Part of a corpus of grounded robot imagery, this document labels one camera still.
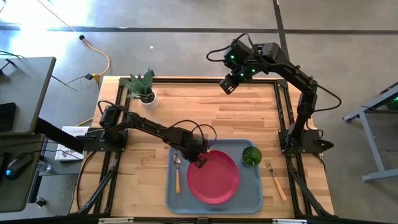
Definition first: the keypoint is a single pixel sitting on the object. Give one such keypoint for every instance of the green snake plant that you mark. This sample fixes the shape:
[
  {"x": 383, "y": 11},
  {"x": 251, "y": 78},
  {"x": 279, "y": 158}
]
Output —
[{"x": 140, "y": 84}]

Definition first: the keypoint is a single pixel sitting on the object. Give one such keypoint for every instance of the white printed booklet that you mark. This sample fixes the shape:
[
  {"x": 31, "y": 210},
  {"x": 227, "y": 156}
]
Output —
[{"x": 68, "y": 149}]

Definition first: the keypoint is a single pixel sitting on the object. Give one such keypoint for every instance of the clear water bottle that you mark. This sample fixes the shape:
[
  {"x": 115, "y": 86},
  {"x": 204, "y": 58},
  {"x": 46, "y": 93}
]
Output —
[{"x": 44, "y": 166}]

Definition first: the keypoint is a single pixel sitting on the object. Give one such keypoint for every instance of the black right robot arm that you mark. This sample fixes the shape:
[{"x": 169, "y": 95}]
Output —
[{"x": 298, "y": 81}]

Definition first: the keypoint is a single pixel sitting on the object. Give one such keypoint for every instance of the black aluminium table frame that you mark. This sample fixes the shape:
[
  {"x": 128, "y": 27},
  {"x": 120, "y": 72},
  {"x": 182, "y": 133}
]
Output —
[{"x": 281, "y": 105}]

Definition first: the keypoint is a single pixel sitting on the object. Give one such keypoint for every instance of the blue-grey plastic tray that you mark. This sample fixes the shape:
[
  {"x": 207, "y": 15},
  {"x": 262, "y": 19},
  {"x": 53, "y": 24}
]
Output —
[{"x": 248, "y": 193}]

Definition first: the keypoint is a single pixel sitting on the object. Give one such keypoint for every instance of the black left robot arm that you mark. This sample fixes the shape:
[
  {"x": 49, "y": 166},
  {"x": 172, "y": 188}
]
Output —
[{"x": 146, "y": 126}]

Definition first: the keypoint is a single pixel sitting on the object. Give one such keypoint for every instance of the red round plate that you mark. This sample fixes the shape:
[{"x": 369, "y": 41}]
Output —
[{"x": 214, "y": 179}]

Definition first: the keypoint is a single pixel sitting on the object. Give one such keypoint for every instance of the grey desk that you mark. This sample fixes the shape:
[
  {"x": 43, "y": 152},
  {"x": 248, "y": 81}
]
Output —
[{"x": 25, "y": 93}]

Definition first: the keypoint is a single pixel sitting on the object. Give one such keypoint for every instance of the green faceted glass cup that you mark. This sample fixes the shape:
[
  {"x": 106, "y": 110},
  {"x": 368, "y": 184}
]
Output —
[{"x": 252, "y": 156}]

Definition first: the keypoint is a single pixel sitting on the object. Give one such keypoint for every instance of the white plant pot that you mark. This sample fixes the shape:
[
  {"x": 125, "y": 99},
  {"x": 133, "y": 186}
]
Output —
[{"x": 150, "y": 102}]

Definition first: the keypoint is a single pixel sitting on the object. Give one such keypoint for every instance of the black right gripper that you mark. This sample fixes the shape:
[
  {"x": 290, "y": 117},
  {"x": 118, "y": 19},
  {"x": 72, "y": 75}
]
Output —
[{"x": 234, "y": 81}]

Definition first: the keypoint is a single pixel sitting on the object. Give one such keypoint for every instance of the dark desk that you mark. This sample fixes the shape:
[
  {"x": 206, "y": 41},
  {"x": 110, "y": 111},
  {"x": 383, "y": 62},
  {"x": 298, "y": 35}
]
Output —
[{"x": 15, "y": 193}]

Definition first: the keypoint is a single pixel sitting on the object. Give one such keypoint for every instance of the grey metal table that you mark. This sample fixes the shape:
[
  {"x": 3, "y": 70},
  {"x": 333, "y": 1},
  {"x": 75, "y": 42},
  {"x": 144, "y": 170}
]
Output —
[{"x": 370, "y": 124}]

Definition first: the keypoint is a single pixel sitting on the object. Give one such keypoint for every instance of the black computer mouse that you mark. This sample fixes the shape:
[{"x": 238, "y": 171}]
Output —
[{"x": 17, "y": 165}]

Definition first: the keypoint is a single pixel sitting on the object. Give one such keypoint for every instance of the black keyboard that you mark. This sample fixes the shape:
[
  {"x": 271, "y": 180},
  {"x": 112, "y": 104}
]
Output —
[{"x": 7, "y": 117}]

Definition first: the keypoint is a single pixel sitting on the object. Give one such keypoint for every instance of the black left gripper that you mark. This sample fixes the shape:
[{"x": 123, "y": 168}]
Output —
[{"x": 194, "y": 145}]

